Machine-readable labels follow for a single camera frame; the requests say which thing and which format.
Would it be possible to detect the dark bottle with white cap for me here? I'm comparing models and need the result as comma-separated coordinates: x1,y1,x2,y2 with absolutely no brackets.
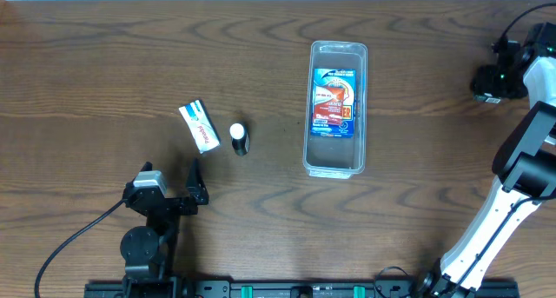
229,123,250,156

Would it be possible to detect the white Panadol box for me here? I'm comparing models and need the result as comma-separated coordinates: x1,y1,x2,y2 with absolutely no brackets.
178,100,220,154

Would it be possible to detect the blue Kool Fever box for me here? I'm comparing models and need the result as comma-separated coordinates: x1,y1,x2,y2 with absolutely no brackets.
309,68,357,138

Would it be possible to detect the red medicine box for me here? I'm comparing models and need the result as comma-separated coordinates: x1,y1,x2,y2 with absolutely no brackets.
313,86,344,126

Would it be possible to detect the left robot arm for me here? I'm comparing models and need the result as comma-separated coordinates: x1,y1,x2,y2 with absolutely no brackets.
120,159,209,297

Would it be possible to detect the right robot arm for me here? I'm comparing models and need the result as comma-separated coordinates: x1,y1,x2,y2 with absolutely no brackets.
416,23,555,297

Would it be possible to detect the clear plastic container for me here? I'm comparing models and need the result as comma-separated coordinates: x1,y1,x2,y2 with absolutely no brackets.
303,41,368,179

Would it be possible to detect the grey wrist camera, left arm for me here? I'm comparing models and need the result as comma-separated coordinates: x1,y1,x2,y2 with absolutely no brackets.
132,170,168,195

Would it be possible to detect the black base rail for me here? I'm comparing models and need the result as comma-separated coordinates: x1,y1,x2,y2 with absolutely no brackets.
83,280,520,298

